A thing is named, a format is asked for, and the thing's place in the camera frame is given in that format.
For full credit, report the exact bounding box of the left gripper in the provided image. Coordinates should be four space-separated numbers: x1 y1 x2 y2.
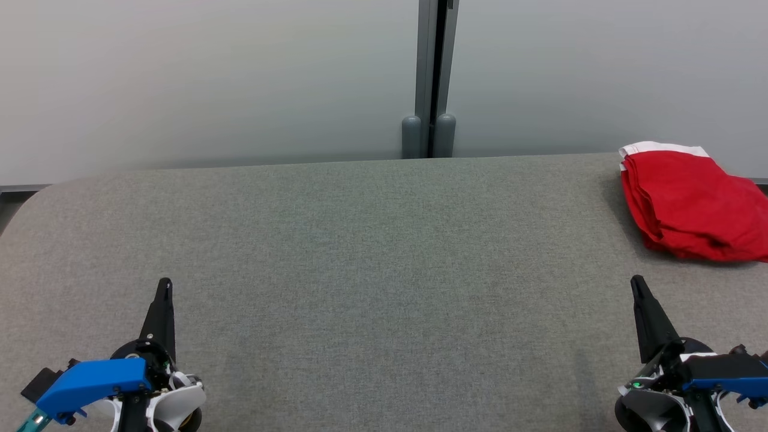
111 277 208 432

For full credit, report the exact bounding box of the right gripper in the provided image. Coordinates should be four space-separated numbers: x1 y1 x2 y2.
615 274 734 432

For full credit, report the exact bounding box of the red Bulls 23 jersey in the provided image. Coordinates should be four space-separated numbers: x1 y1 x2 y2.
624 180 768 263

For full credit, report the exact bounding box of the red shorts white trim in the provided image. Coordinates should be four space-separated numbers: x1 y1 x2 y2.
619 142 768 256

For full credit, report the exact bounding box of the left blue camera mount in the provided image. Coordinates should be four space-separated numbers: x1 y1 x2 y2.
36 358 152 425

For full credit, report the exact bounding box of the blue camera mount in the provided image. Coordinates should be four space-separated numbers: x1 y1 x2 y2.
681 353 768 410
36 358 152 425

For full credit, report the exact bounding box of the right blue camera mount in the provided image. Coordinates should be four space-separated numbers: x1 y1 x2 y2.
681 353 768 410

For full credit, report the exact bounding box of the left camera cable teal plug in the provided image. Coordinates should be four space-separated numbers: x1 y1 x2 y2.
17 408 52 432

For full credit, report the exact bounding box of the grey cylindrical post cap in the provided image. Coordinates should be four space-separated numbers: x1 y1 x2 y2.
401 115 422 159
434 113 457 158

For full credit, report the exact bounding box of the grey metal partition post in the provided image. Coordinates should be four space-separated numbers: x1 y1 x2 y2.
415 0 460 158

